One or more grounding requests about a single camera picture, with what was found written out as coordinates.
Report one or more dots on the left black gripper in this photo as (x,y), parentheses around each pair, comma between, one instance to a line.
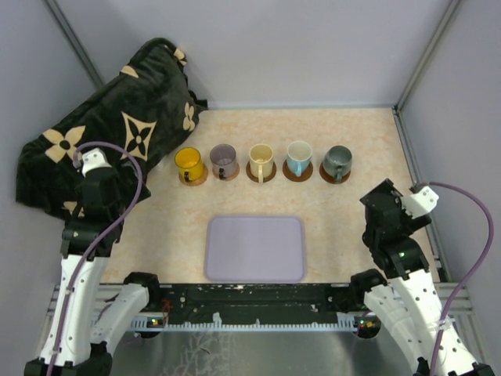
(79,189)

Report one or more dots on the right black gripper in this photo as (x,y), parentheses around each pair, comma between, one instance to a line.
(408,223)

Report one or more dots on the dark wooden coaster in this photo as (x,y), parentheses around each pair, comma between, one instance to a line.
(330,179)
(298,179)
(255,178)

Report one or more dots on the grey ceramic mug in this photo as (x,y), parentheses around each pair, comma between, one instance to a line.
(338,161)

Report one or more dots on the yellow glass mug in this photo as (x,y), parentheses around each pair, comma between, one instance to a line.
(190,165)

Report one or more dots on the white light blue mug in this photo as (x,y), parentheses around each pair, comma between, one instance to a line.
(299,154)

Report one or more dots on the woven rattan coaster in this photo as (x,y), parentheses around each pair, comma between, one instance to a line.
(226,172)
(196,182)

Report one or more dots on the purple glass mug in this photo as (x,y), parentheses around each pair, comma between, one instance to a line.
(222,154)

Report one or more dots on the cream ceramic mug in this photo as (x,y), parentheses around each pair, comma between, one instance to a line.
(261,161)

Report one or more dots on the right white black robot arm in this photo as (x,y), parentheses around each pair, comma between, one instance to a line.
(400,291)

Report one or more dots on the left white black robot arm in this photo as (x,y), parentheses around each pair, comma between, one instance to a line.
(76,344)

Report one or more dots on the black floral plush blanket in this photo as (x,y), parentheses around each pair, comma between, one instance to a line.
(148,110)

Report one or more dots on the lavender plastic tray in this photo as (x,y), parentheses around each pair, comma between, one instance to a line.
(255,249)

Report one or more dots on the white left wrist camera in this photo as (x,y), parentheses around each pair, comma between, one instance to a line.
(92,160)

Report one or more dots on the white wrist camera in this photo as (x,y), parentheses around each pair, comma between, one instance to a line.
(92,160)
(420,203)

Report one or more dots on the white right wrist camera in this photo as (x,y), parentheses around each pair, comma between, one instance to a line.
(420,203)

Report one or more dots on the white perforated cable duct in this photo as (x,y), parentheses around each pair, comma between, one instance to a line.
(343,324)

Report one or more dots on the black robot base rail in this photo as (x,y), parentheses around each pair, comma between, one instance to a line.
(246,303)

